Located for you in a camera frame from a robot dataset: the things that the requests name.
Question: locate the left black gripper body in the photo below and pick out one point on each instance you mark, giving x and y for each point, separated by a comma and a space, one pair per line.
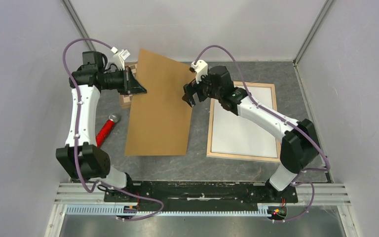
127, 87

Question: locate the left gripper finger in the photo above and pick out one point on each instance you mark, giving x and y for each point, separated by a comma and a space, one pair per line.
136, 88
135, 78

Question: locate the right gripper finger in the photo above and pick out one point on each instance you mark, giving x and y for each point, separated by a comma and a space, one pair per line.
188, 93
190, 101

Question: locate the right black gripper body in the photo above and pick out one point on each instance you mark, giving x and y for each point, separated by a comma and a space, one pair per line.
205, 89

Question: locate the brown cardboard backing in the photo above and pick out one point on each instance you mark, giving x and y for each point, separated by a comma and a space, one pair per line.
159, 121

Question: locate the printed photo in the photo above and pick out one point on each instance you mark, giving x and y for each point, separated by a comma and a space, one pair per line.
245, 130

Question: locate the wooden picture frame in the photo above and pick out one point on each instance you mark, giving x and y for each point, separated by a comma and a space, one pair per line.
209, 144

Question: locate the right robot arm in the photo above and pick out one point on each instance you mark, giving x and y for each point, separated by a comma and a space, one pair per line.
298, 139

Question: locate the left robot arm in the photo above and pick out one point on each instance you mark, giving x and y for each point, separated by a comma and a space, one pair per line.
81, 157

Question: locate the wooden chessboard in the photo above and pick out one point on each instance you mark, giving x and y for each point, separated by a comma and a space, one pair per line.
126, 100

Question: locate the red toy microphone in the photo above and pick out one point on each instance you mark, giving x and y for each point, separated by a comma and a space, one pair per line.
106, 129

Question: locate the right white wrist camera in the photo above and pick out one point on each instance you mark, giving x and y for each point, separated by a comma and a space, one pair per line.
200, 68

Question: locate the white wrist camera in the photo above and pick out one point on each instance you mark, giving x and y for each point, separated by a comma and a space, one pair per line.
119, 57
200, 68

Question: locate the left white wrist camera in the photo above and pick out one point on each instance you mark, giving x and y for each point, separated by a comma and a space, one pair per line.
119, 57

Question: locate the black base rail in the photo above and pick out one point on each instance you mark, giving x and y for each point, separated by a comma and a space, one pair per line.
251, 192

